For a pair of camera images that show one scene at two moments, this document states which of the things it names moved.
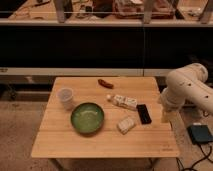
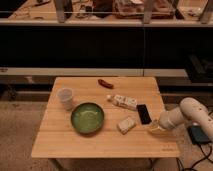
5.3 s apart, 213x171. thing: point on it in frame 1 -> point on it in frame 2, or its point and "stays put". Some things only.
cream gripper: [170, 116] -> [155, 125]
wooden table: [105, 117] stays put
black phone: [143, 113] stays put
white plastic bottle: [123, 101] stays put
